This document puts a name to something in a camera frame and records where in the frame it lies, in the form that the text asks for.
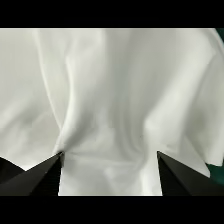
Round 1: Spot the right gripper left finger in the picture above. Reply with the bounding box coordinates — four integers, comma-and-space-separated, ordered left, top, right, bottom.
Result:
0, 151, 64, 197

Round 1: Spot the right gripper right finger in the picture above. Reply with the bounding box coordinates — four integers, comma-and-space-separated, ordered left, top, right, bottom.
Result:
156, 150, 224, 197

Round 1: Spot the white shirt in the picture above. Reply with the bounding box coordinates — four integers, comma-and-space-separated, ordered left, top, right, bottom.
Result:
0, 27, 224, 197

